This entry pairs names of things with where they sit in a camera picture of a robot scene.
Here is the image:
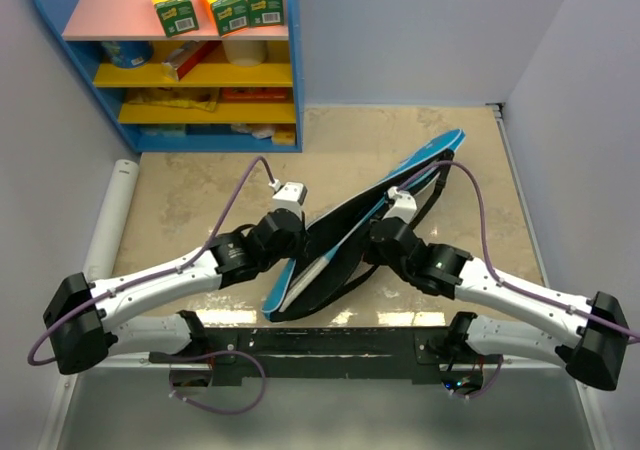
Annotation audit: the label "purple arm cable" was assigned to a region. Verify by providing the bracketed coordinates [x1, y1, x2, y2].
[26, 156, 279, 367]
[397, 159, 640, 344]

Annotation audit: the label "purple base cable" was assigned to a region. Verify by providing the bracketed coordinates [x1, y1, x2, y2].
[447, 354, 504, 401]
[167, 349, 268, 414]

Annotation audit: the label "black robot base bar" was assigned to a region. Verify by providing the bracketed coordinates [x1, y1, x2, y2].
[179, 327, 498, 394]

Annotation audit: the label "yellow white small packs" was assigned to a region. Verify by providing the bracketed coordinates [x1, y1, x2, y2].
[231, 123, 296, 146]

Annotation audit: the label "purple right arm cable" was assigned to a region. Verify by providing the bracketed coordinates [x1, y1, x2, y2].
[397, 159, 640, 344]

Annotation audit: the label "blue sport racket bag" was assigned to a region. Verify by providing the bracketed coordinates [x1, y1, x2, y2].
[262, 129, 465, 322]

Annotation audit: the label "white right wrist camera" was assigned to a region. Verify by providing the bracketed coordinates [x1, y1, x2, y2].
[383, 186, 418, 224]

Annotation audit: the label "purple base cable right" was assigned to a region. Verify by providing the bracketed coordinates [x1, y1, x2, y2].
[447, 354, 504, 401]

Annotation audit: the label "yellow snack bags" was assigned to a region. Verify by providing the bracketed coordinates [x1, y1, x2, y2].
[126, 87, 220, 112]

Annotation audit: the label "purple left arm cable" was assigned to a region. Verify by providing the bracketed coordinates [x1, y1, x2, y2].
[26, 156, 279, 367]

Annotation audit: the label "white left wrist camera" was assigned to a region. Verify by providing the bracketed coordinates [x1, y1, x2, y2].
[269, 179, 307, 218]

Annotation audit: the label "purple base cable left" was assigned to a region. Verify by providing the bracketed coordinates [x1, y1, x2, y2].
[167, 349, 268, 414]

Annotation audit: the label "silver orange snack pack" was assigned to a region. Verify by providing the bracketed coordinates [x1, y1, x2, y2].
[161, 41, 209, 81]

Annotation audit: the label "blue shelf unit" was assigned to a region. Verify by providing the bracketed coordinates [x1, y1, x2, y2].
[33, 0, 304, 153]

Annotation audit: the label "orange green box middle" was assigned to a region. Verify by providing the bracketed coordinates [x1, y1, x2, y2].
[199, 0, 249, 37]

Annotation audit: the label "blue green bottom boxes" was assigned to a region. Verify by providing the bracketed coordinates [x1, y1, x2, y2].
[123, 124, 187, 138]

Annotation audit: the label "red flat box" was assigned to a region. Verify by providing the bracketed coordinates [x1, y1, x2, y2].
[220, 87, 288, 102]

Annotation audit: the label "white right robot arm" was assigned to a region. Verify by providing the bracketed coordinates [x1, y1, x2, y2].
[367, 217, 630, 391]

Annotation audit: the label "orange green box left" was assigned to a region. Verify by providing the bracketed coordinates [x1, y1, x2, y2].
[151, 0, 199, 38]

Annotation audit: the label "blue round can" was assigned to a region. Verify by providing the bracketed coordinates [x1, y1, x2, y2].
[101, 41, 154, 69]

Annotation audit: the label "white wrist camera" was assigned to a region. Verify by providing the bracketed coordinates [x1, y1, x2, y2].
[383, 186, 418, 224]
[269, 179, 307, 218]

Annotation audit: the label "blue badminton racket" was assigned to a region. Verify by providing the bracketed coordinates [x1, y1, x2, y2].
[279, 256, 330, 313]

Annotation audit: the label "white shuttlecock tube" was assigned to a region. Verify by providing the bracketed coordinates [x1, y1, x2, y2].
[83, 159, 139, 282]

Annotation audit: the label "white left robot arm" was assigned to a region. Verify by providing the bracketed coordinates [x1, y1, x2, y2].
[43, 208, 305, 375]

